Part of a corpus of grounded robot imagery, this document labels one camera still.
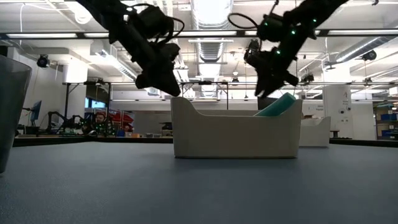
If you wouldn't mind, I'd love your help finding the red background banner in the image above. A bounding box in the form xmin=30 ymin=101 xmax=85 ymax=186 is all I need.
xmin=108 ymin=109 xmax=135 ymax=131

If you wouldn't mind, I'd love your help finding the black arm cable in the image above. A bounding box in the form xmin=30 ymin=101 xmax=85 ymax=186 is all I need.
xmin=167 ymin=17 xmax=185 ymax=44
xmin=228 ymin=12 xmax=259 ymax=30

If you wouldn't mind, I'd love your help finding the black background rig frame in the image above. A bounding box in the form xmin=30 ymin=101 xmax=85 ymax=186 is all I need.
xmin=62 ymin=80 xmax=231 ymax=138

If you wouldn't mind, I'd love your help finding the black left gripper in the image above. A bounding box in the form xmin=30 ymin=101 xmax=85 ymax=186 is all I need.
xmin=124 ymin=18 xmax=182 ymax=97

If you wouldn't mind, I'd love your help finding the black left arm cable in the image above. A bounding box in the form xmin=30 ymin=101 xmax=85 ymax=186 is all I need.
xmin=167 ymin=17 xmax=185 ymax=44

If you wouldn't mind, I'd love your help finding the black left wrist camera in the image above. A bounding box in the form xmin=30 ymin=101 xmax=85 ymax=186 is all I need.
xmin=126 ymin=3 xmax=175 ymax=40

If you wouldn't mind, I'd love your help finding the long ceiling light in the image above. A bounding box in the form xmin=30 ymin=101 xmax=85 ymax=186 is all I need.
xmin=95 ymin=49 xmax=141 ymax=82

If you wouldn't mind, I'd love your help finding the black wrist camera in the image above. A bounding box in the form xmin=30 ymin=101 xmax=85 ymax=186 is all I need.
xmin=126 ymin=3 xmax=175 ymax=40
xmin=257 ymin=14 xmax=285 ymax=43

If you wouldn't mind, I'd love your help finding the silver ventilation duct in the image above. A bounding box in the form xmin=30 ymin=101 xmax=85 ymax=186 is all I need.
xmin=190 ymin=0 xmax=234 ymax=98

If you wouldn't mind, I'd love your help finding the blue table mat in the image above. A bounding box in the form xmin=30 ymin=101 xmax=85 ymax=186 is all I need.
xmin=0 ymin=142 xmax=398 ymax=224

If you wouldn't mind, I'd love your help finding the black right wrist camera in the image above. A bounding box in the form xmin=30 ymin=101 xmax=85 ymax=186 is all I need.
xmin=257 ymin=14 xmax=285 ymax=43

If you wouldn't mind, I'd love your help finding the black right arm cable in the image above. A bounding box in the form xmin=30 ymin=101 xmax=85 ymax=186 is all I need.
xmin=228 ymin=12 xmax=259 ymax=30

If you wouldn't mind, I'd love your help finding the black background monitor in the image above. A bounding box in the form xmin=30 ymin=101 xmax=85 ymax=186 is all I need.
xmin=257 ymin=96 xmax=280 ymax=110

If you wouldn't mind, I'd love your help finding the teal handle spoon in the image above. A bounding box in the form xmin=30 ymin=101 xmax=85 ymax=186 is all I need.
xmin=254 ymin=91 xmax=297 ymax=118

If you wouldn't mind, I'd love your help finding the person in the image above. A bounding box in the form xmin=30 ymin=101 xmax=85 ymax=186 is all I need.
xmin=92 ymin=111 xmax=109 ymax=135

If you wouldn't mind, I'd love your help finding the dark translucent plastic bin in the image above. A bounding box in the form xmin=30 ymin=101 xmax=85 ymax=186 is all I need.
xmin=0 ymin=55 xmax=33 ymax=174

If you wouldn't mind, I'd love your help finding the white plastic bin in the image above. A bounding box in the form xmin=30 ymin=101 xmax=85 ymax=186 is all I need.
xmin=299 ymin=116 xmax=331 ymax=148

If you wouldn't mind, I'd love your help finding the background monitor blue screen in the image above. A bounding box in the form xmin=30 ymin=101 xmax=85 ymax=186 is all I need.
xmin=30 ymin=100 xmax=43 ymax=124

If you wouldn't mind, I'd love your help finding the black hanging camera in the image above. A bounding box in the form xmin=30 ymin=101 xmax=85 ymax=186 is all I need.
xmin=361 ymin=49 xmax=378 ymax=62
xmin=36 ymin=54 xmax=51 ymax=69
xmin=300 ymin=73 xmax=315 ymax=85

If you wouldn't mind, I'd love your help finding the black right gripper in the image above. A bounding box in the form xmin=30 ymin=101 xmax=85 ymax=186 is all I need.
xmin=244 ymin=30 xmax=299 ymax=99

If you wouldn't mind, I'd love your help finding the black overhead rig camera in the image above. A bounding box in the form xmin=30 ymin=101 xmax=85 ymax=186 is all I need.
xmin=244 ymin=39 xmax=261 ymax=55

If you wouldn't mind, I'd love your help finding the beige plastic bin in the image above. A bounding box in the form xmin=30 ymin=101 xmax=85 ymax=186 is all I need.
xmin=170 ymin=96 xmax=303 ymax=159

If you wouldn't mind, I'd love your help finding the shelf with blue bins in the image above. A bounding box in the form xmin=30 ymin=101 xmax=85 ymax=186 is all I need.
xmin=374 ymin=102 xmax=398 ymax=141

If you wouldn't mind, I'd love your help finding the black overhead beam with lights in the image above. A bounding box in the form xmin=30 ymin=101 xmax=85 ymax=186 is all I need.
xmin=0 ymin=29 xmax=398 ymax=40

